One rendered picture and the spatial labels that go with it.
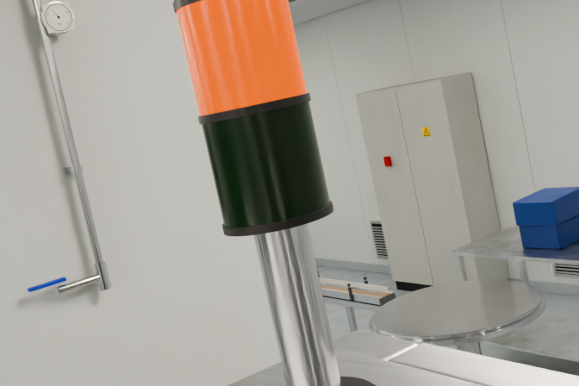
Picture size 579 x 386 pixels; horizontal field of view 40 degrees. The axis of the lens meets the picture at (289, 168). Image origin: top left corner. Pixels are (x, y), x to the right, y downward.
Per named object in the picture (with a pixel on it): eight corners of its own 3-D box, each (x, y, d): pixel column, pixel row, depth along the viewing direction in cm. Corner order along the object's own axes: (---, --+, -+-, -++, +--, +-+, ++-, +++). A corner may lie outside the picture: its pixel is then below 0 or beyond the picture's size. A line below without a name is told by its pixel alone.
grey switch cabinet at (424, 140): (480, 303, 716) (438, 79, 696) (392, 290, 816) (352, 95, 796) (511, 289, 740) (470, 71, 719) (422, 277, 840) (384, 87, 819)
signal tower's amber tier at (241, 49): (235, 111, 32) (208, -9, 31) (181, 121, 36) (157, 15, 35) (329, 90, 35) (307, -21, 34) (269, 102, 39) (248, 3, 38)
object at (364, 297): (399, 305, 478) (394, 280, 476) (380, 314, 470) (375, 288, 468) (152, 264, 777) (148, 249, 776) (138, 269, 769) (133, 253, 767)
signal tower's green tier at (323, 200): (261, 232, 32) (235, 115, 32) (205, 228, 36) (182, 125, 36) (351, 202, 35) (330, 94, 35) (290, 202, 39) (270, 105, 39)
